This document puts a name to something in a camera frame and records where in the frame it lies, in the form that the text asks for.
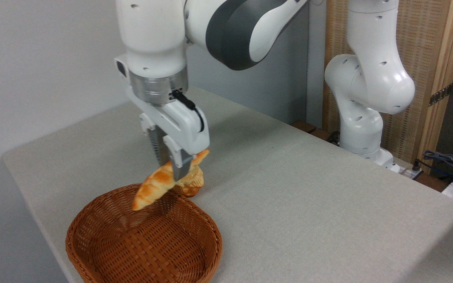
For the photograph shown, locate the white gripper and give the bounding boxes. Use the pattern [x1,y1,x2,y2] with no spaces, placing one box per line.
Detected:
[126,86,211,182]

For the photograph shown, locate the long braided bread loaf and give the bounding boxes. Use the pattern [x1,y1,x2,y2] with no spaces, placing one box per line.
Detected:
[132,148,210,211]

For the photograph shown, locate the small round bread bun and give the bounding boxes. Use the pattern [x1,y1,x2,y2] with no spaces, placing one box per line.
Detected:
[171,164,204,197]

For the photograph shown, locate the brown wicker basket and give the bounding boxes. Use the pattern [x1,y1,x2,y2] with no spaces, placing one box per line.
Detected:
[65,183,223,283]

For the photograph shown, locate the wooden base blocks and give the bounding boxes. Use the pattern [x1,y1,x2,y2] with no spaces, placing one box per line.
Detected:
[291,120,342,145]

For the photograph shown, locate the grey tablecloth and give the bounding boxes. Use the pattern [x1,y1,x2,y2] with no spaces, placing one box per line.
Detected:
[1,86,453,283]

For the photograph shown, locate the metal screen hinge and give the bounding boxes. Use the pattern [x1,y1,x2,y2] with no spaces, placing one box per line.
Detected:
[429,83,453,107]

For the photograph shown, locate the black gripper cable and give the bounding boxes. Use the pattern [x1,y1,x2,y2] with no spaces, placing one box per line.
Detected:
[171,89,205,133]

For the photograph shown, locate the woven screen with wooden frame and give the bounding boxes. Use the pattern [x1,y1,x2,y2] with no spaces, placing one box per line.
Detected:
[322,0,453,174]

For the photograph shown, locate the bundle of dark cables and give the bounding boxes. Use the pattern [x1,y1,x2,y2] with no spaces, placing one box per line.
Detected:
[412,146,453,186]

